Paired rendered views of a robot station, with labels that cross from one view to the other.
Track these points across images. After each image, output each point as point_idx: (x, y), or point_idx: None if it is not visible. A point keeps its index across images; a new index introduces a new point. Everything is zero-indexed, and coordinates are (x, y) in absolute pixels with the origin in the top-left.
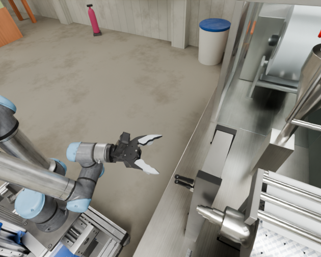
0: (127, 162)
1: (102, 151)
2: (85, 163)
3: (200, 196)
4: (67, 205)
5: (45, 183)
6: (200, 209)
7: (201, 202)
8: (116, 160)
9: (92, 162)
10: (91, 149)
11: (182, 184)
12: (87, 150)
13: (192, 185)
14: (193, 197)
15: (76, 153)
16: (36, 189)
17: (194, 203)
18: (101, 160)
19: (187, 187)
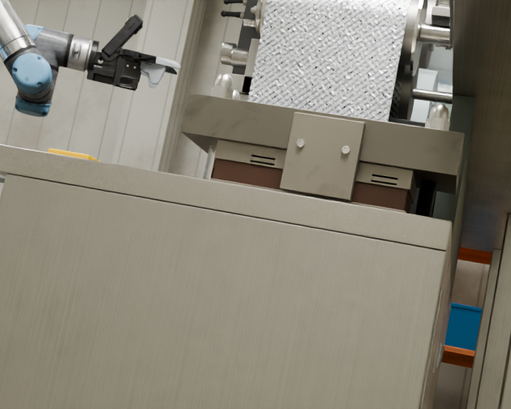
0: (124, 64)
1: (88, 38)
2: (46, 53)
3: (255, 2)
4: (23, 54)
5: (11, 7)
6: (255, 6)
7: (255, 18)
8: (100, 68)
9: (62, 53)
10: (70, 33)
11: (231, 11)
12: (62, 32)
13: (246, 0)
14: (246, 12)
15: (44, 29)
16: None
17: (246, 28)
18: (83, 49)
19: (238, 11)
